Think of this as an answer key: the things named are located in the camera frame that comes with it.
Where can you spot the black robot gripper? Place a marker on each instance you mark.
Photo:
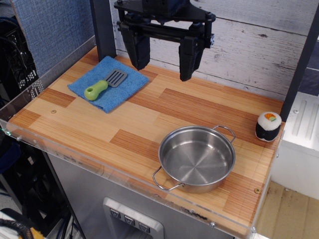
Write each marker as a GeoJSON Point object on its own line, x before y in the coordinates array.
{"type": "Point", "coordinates": [191, 46]}

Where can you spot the stainless steel pot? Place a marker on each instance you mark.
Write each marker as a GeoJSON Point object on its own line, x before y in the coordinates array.
{"type": "Point", "coordinates": [196, 159]}

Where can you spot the plush sushi roll toy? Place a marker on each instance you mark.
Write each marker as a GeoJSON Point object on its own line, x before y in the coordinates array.
{"type": "Point", "coordinates": [268, 126]}

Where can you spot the blue microfiber cloth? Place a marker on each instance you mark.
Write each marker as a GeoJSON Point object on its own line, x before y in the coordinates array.
{"type": "Point", "coordinates": [112, 97]}

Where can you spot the clear acrylic table guard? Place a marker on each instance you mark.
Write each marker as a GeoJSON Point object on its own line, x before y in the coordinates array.
{"type": "Point", "coordinates": [123, 146]}

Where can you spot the grey button control panel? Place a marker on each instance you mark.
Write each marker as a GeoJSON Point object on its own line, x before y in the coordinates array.
{"type": "Point", "coordinates": [127, 223]}

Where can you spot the green handled grey spatula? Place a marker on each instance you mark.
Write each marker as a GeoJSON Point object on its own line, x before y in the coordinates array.
{"type": "Point", "coordinates": [113, 79]}

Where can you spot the dark grey left post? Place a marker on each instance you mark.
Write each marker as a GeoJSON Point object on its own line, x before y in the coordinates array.
{"type": "Point", "coordinates": [103, 28]}

